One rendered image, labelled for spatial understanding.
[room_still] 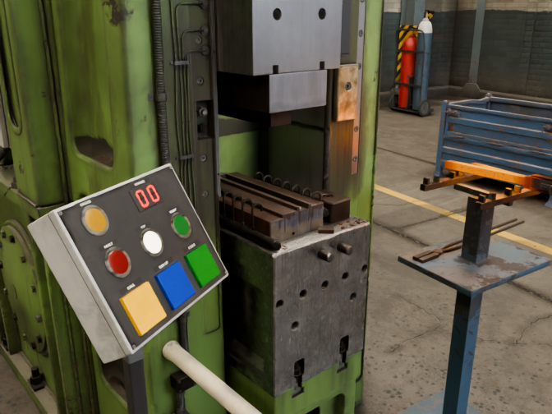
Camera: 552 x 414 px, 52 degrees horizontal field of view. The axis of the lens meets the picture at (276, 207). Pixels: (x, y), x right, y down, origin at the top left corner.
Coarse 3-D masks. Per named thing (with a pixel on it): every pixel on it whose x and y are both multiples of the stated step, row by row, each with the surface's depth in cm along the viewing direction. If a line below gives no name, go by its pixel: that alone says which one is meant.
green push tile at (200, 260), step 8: (200, 248) 120; (184, 256) 116; (192, 256) 117; (200, 256) 119; (208, 256) 121; (192, 264) 116; (200, 264) 118; (208, 264) 120; (216, 264) 122; (192, 272) 116; (200, 272) 117; (208, 272) 119; (216, 272) 121; (200, 280) 116; (208, 280) 118
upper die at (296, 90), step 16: (224, 80) 153; (240, 80) 148; (256, 80) 142; (272, 80) 139; (288, 80) 143; (304, 80) 146; (320, 80) 150; (224, 96) 154; (240, 96) 149; (256, 96) 144; (272, 96) 140; (288, 96) 144; (304, 96) 147; (320, 96) 151; (272, 112) 142
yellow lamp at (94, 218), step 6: (90, 210) 100; (96, 210) 101; (90, 216) 100; (96, 216) 101; (102, 216) 102; (90, 222) 99; (96, 222) 100; (102, 222) 101; (90, 228) 99; (96, 228) 100; (102, 228) 101
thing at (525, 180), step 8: (448, 160) 188; (456, 168) 184; (464, 168) 181; (472, 168) 178; (480, 168) 176; (488, 168) 175; (488, 176) 174; (496, 176) 171; (504, 176) 169; (512, 176) 167; (520, 176) 165; (528, 176) 162; (536, 176) 160; (544, 176) 160; (528, 184) 162; (544, 192) 159
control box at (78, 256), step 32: (128, 192) 110; (160, 192) 117; (32, 224) 98; (64, 224) 95; (128, 224) 107; (160, 224) 114; (192, 224) 122; (64, 256) 97; (96, 256) 98; (128, 256) 104; (160, 256) 111; (64, 288) 99; (96, 288) 96; (128, 288) 101; (96, 320) 98; (128, 320) 99; (128, 352) 97
